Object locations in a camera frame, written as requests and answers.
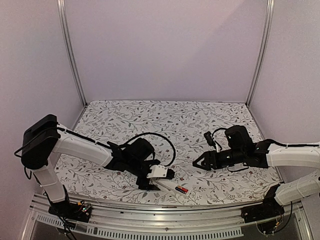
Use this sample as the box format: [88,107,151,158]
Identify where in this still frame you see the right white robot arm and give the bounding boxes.
[192,125,320,223]

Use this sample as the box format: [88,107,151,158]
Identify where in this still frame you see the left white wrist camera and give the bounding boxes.
[146,165,175,180]

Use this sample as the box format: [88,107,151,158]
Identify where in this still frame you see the aluminium frame post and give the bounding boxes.
[245,0,275,108]
[56,0,88,107]

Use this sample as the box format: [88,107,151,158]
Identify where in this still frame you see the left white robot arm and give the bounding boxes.
[14,114,169,219]

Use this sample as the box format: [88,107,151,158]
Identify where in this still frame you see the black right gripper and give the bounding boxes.
[192,148,245,171]

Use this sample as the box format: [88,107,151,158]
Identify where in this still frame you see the floral patterned table mat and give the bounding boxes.
[55,100,280,206]

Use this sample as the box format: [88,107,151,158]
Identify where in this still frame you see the white remote control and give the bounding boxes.
[152,178,191,197]

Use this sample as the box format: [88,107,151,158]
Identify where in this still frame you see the left aluminium frame post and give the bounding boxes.
[56,0,88,107]

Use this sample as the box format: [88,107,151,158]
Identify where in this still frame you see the right aluminium frame post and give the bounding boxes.
[245,0,275,108]

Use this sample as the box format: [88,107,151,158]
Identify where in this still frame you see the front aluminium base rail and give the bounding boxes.
[20,193,314,240]

